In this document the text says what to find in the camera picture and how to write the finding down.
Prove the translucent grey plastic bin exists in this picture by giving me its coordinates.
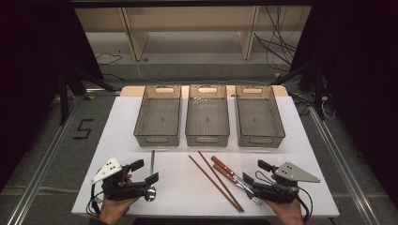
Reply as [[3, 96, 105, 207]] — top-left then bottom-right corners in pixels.
[[185, 84, 231, 148], [133, 84, 182, 148], [234, 84, 286, 149]]

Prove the long aluminium floor rail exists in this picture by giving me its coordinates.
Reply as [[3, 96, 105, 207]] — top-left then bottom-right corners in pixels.
[[5, 96, 81, 225], [308, 106, 382, 225]]

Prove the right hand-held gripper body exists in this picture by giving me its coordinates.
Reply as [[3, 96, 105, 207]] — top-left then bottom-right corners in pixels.
[[250, 161, 322, 204]]

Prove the beige wooden shelf unit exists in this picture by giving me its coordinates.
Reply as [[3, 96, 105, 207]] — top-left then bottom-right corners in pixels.
[[74, 6, 313, 62]]

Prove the short aluminium rail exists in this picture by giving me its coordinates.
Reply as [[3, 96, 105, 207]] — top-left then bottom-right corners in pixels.
[[84, 87, 122, 97]]

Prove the person's left hand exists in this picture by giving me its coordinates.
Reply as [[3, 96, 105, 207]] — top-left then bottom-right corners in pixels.
[[98, 196, 139, 225]]

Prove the wooden-handled knife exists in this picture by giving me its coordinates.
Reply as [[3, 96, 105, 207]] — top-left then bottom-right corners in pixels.
[[210, 155, 256, 195]]

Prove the wooden-handled fork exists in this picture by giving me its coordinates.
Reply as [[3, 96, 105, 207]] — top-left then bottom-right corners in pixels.
[[212, 162, 267, 208]]

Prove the black frame bar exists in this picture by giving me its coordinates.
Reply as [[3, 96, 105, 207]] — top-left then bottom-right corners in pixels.
[[69, 0, 314, 8]]

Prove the bundle of black cables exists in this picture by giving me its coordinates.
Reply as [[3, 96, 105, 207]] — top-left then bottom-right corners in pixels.
[[253, 6, 302, 72]]

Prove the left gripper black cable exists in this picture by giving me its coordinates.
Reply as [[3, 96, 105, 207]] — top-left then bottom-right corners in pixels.
[[85, 183, 106, 218]]

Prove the black metal stand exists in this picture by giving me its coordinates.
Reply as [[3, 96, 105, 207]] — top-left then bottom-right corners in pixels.
[[57, 66, 117, 127], [271, 59, 328, 121]]

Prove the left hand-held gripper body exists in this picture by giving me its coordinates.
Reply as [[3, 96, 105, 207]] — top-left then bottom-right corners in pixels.
[[90, 157, 148, 202]]

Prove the white cable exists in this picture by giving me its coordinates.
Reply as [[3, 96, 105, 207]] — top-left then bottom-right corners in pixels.
[[320, 95, 337, 121]]

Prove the thin black floor cable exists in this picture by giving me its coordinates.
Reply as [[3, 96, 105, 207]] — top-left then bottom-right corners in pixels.
[[95, 52, 124, 67]]

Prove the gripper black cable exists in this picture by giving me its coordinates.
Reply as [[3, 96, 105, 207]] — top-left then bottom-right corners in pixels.
[[254, 170, 314, 223], [85, 183, 106, 218]]

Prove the black curtain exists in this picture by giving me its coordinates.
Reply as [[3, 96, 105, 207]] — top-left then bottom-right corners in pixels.
[[0, 0, 105, 191], [290, 0, 398, 204]]

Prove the person's right hand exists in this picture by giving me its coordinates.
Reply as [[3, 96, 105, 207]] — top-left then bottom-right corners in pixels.
[[264, 195, 306, 225]]

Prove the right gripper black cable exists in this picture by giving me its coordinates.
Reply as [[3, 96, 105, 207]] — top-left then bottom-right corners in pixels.
[[254, 170, 314, 223]]

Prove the metal spoon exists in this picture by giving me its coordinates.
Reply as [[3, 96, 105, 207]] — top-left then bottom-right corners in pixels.
[[144, 149, 158, 203]]

